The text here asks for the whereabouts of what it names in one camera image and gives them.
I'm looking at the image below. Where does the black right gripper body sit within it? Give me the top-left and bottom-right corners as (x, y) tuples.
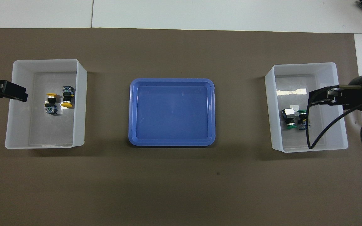
(337, 75), (362, 111)

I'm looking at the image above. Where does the green mushroom push button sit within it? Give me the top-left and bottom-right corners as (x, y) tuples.
(297, 109), (312, 131)
(281, 108), (296, 130)

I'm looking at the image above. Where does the yellow mushroom push button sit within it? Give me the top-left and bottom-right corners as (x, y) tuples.
(44, 92), (58, 115)
(61, 86), (75, 109)

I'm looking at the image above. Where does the translucent white plastic box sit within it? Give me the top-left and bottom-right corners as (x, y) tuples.
(5, 59), (88, 149)
(265, 62), (348, 153)

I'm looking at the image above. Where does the blue plastic tray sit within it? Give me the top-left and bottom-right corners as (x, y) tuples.
(128, 78), (216, 147)

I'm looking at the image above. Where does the brown paper table mat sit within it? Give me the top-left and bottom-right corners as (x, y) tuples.
(0, 28), (362, 226)

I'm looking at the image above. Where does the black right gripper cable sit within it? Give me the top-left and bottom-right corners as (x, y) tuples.
(306, 84), (362, 149)

